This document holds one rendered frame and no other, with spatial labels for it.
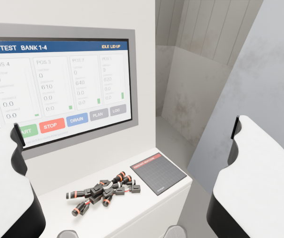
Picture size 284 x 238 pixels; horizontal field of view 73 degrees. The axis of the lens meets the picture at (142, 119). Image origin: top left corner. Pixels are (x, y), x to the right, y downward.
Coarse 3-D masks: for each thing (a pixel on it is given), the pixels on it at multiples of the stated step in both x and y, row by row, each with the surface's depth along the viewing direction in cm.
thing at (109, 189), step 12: (108, 180) 65; (120, 180) 64; (132, 180) 66; (72, 192) 57; (84, 192) 58; (96, 192) 56; (108, 192) 59; (120, 192) 62; (132, 192) 63; (84, 204) 55; (108, 204) 58
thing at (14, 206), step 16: (0, 128) 10; (16, 128) 11; (0, 144) 9; (16, 144) 9; (0, 160) 8; (16, 160) 9; (0, 176) 7; (16, 176) 7; (0, 192) 7; (16, 192) 7; (32, 192) 7; (0, 208) 6; (16, 208) 6; (32, 208) 6; (0, 224) 6; (16, 224) 6; (32, 224) 6
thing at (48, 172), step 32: (0, 0) 42; (32, 0) 46; (64, 0) 50; (96, 0) 55; (128, 0) 61; (128, 128) 74; (32, 160) 55; (64, 160) 61; (96, 160) 68; (160, 224) 73
